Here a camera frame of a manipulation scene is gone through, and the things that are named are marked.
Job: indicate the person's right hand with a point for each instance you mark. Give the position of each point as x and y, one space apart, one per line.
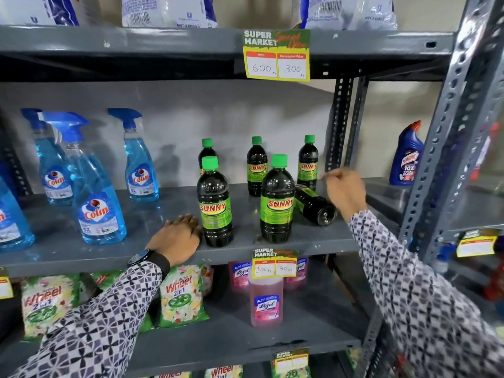
348 194

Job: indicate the person's left hand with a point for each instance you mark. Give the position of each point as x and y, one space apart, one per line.
177 240

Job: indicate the person's right fingers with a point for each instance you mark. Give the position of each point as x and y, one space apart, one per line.
334 177

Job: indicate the person's left fingers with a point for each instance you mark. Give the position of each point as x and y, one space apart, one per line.
187 224

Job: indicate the person's right forearm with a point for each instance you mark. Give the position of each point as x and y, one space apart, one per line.
417 295

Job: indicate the person's left forearm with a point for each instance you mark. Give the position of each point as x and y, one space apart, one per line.
90 322

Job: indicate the group of dark green-capped bottles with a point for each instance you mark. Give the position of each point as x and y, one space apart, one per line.
214 208

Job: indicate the black wristwatch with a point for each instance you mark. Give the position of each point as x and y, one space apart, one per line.
159 261

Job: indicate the green detergent powder packet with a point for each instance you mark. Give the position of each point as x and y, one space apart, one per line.
45 303
182 295
171 375
223 372
291 374

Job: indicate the blue glass cleaner spray bottle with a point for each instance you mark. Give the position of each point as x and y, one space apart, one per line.
10 224
139 169
96 200
51 169

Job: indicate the blue red-capped toilet cleaner bottle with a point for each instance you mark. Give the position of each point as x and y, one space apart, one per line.
405 161

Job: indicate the pink floor cleaner bottle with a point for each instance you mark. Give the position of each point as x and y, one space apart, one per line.
298 277
266 301
238 276

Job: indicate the small green yellow price tag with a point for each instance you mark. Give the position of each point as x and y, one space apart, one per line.
291 362
476 244
4 288
274 264

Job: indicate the adjacent grey metal rack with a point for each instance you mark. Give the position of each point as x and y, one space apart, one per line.
452 114

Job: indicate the small blue bottle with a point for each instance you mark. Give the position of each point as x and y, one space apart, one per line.
445 257

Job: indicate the large green yellow price tag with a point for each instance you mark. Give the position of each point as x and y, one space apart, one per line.
275 55

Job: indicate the red bottle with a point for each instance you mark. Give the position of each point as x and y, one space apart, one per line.
483 153

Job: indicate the white blue detergent bag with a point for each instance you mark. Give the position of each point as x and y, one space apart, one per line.
350 9
35 9
169 9

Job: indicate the grey metal shelf rack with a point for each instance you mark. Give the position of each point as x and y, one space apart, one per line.
157 41

